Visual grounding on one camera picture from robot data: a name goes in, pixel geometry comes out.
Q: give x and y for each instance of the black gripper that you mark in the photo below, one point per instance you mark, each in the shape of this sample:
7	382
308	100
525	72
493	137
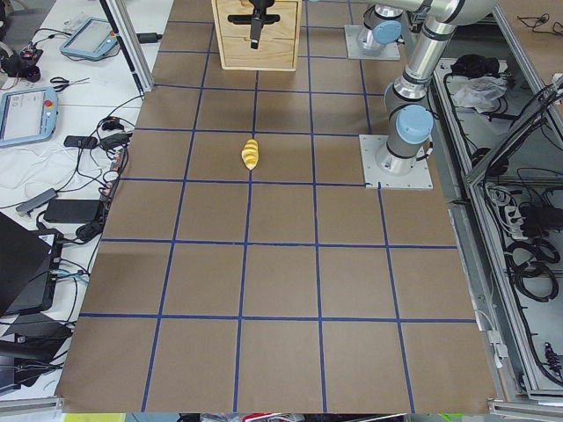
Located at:
255	29

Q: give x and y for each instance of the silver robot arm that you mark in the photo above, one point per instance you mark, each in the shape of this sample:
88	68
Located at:
410	121
371	16

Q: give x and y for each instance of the wooden drawer cabinet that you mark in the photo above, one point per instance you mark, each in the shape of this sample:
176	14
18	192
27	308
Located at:
287	29

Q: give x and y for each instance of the toy bread loaf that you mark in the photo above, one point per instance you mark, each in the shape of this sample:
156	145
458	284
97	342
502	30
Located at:
250	154

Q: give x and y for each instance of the far blue teach pendant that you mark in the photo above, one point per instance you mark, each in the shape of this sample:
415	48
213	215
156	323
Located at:
94	40

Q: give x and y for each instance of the blue teach pendant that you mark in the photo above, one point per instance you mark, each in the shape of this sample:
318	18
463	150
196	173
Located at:
94	40
28	116

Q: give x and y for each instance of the crumpled white cloth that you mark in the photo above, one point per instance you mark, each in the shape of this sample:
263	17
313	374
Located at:
483	93

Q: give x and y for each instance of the near blue teach pendant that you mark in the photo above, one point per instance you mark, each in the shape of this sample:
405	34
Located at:
28	116

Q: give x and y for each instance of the black power adapter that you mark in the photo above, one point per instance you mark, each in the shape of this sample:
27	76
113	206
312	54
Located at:
71	211

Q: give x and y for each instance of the white power strip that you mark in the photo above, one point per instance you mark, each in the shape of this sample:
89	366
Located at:
507	211

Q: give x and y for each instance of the black laptop computer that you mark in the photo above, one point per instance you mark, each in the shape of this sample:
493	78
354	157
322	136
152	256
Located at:
29	259

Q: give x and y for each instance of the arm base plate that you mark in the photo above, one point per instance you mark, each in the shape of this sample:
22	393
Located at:
379	43
382	170

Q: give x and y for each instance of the aluminium frame post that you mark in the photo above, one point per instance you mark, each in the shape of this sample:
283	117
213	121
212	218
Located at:
117	15

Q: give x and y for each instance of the black handled scissors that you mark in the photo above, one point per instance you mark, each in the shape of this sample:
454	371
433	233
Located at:
60	83

